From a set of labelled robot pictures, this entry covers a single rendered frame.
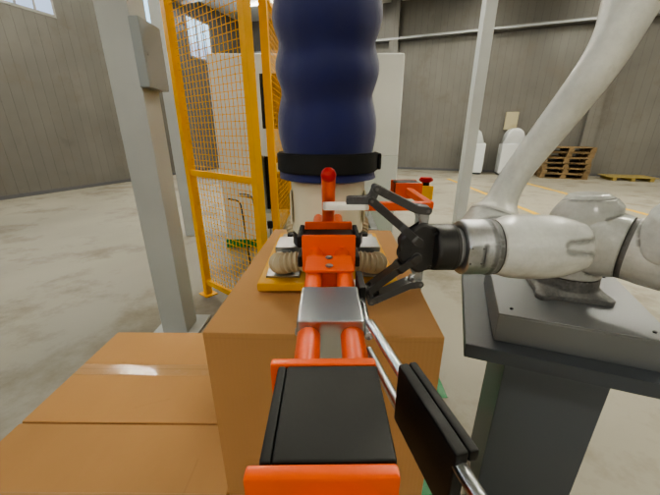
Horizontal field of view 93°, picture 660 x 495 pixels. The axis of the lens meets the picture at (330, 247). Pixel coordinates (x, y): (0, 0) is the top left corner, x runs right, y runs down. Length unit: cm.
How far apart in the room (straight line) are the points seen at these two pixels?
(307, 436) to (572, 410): 106
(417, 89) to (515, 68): 292
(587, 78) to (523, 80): 1185
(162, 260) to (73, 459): 131
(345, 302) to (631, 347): 79
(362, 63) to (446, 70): 1185
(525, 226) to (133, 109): 186
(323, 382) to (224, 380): 42
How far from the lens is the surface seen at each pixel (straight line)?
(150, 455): 98
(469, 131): 420
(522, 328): 94
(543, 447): 130
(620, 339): 99
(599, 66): 71
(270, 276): 67
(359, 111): 67
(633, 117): 1322
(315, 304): 31
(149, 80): 197
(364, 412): 20
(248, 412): 67
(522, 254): 54
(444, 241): 50
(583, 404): 120
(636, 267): 99
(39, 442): 115
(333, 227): 55
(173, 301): 225
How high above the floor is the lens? 125
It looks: 20 degrees down
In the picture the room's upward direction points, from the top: straight up
